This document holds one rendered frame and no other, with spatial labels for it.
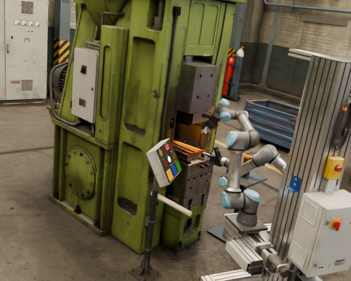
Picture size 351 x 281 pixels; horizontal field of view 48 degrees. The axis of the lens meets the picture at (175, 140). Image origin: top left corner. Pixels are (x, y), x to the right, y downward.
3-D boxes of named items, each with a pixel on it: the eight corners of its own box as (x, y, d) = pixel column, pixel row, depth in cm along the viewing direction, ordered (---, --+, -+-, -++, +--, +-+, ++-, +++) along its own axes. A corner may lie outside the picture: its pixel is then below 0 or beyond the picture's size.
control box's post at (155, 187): (148, 274, 343) (162, 158, 309) (145, 275, 341) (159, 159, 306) (145, 271, 346) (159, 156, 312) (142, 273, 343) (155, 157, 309)
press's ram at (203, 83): (217, 109, 362) (224, 65, 350) (189, 114, 334) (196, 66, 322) (182, 98, 388) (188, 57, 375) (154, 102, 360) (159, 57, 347)
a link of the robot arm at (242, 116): (267, 138, 270) (247, 107, 311) (252, 137, 267) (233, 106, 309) (263, 153, 275) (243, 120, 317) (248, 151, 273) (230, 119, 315)
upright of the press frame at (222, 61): (201, 224, 434) (238, 3, 361) (186, 232, 415) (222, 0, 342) (172, 208, 461) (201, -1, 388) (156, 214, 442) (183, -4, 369)
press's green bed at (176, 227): (200, 241, 403) (207, 199, 388) (176, 254, 375) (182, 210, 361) (161, 217, 436) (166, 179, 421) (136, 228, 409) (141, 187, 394)
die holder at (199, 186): (208, 199, 388) (215, 157, 374) (182, 211, 360) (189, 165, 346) (166, 179, 422) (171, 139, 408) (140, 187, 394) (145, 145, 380)
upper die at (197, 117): (206, 121, 355) (208, 111, 352) (191, 124, 341) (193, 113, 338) (171, 109, 381) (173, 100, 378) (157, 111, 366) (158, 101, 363)
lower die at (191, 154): (200, 158, 367) (201, 149, 364) (186, 162, 352) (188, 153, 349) (167, 144, 392) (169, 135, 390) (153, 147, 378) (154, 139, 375)
